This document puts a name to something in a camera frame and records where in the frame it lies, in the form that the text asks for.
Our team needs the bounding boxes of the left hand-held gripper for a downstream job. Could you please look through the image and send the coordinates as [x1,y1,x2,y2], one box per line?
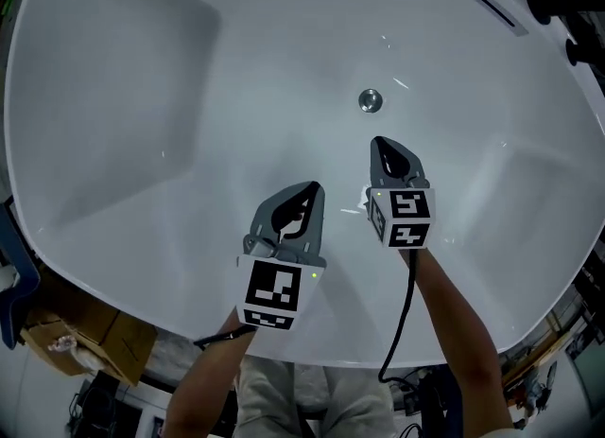
[234,181,328,332]

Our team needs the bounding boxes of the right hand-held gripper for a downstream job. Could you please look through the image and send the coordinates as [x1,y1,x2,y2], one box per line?
[364,135,437,251]

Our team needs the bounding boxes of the round metal bathtub drain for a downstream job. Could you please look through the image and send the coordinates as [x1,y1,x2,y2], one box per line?
[357,87,384,114]

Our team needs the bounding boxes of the person's right forearm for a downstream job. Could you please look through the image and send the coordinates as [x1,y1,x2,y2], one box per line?
[399,247,516,438]

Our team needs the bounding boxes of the person's left forearm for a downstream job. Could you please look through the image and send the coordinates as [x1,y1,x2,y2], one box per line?
[160,306,259,438]

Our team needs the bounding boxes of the white bathtub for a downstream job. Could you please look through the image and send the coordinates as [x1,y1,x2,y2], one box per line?
[3,0,605,370]

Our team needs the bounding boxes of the person's grey trousers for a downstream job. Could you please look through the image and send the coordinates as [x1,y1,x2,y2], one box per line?
[234,355,396,438]

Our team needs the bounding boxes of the metal overflow plate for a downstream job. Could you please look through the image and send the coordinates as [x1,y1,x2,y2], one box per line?
[461,0,529,37]

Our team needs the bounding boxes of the brown cardboard box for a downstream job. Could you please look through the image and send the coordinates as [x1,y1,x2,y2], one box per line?
[19,279,159,388]

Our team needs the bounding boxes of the black hand shower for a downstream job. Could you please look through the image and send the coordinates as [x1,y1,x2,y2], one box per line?
[564,37,605,67]

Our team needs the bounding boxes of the black faucet spout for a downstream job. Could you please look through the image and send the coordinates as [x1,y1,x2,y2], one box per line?
[525,0,605,25]

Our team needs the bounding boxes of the white plastic packet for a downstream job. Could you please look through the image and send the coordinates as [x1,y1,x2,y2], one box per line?
[70,343,114,374]

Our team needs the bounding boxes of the blue chair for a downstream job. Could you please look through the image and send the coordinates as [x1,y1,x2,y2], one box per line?
[0,199,42,351]

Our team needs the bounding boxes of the black wrist strap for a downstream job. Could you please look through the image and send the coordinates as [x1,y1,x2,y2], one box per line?
[192,324,259,351]

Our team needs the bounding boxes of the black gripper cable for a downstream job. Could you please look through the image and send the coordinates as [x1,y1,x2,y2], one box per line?
[377,249,420,386]

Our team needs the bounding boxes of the wooden frame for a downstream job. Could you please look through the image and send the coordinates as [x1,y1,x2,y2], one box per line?
[500,312,587,385]

